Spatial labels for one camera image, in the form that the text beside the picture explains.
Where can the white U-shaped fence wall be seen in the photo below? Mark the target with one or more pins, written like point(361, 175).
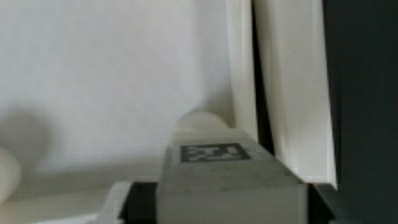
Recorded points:
point(294, 61)

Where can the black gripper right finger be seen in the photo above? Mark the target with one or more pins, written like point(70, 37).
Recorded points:
point(327, 211)

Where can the white square tabletop part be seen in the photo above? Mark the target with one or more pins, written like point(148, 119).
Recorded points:
point(112, 65)

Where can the white leg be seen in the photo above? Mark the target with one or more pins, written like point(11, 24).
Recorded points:
point(226, 184)

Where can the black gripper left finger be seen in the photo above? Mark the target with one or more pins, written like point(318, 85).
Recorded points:
point(130, 204)

